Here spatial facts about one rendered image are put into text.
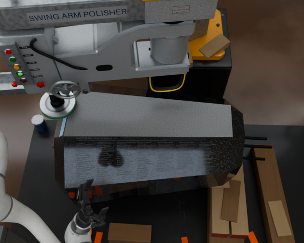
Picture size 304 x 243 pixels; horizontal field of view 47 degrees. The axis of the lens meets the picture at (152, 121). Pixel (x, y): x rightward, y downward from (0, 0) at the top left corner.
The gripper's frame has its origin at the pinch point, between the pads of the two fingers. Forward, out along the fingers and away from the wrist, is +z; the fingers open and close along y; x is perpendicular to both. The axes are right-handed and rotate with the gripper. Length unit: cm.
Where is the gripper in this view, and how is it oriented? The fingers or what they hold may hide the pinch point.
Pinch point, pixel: (96, 195)
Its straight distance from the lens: 144.2
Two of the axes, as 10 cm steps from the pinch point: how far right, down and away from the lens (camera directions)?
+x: 7.7, -1.6, 6.2
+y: -5.1, -7.4, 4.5
